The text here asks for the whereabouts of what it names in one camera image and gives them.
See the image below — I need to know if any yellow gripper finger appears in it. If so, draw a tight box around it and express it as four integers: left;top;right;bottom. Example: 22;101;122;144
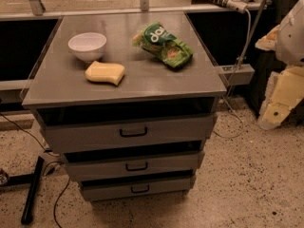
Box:
257;66;304;130
255;26;279;51

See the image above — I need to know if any grey top drawer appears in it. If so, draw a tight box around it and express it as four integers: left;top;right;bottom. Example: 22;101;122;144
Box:
41;114;217;153

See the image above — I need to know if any grey drawer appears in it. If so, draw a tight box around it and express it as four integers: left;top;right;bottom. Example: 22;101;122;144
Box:
65;151;204;181
81;175;196;201
41;114;217;153

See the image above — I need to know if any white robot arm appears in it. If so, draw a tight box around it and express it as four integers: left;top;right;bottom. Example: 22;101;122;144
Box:
256;0;304;130

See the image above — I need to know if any grey drawer cabinet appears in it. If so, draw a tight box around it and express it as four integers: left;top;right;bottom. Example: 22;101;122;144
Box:
23;12;225;190

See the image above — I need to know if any grey bottom drawer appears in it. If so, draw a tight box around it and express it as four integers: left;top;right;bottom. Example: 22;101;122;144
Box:
81;175;196;201

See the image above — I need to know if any grey middle drawer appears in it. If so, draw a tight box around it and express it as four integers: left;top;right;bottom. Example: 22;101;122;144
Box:
65;151;204;181

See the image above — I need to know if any green chip bag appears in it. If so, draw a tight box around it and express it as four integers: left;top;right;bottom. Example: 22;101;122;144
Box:
132;22;193;69

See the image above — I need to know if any yellow sponge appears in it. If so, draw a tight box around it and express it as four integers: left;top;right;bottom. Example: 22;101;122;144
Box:
85;61;125;86

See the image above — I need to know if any white bowl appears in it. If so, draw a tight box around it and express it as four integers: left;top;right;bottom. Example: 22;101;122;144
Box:
67;32;107;62

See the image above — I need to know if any black floor stand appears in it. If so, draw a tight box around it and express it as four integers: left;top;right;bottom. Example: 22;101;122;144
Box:
0;157;45;225

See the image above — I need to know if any white cable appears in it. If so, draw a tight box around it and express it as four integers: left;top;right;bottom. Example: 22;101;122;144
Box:
212;9;253;140

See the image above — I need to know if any black floor cable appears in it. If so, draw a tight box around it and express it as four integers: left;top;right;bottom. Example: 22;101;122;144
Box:
0;112;72;228

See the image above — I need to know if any metal frame rail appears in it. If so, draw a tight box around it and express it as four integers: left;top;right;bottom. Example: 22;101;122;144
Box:
0;0;274;21

